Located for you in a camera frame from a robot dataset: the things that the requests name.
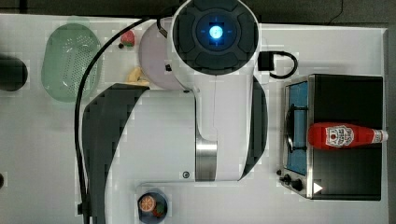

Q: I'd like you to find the red ketchup bottle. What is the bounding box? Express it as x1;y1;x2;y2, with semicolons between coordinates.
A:
307;122;389;150

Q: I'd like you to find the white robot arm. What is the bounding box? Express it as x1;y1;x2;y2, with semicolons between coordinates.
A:
81;0;267;224

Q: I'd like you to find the black toaster oven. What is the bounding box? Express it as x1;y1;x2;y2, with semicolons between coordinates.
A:
277;74;384;201

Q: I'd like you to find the yellow toy banana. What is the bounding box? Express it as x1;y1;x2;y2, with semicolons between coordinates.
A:
126;67;149;86

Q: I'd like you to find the lilac round plate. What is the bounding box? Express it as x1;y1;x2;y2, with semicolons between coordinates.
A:
138;21;183;90

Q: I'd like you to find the red toy strawberry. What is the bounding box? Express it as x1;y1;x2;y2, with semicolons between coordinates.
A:
119;30;135;49

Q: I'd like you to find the orange slice toy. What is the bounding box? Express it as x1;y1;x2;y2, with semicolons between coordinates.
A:
139;195;156;213

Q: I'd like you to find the blue cup with fruit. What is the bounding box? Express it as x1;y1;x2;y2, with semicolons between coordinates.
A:
137;190;168;224

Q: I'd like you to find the green perforated colander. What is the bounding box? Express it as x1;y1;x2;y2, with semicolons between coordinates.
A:
41;23;101;103

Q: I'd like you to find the black round pot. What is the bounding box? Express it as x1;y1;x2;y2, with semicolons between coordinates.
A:
0;54;28;91

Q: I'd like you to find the black plug with cable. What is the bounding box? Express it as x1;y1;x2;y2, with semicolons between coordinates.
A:
258;50;298;79

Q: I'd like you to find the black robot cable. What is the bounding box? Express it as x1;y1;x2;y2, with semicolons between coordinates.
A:
74;15;154;224

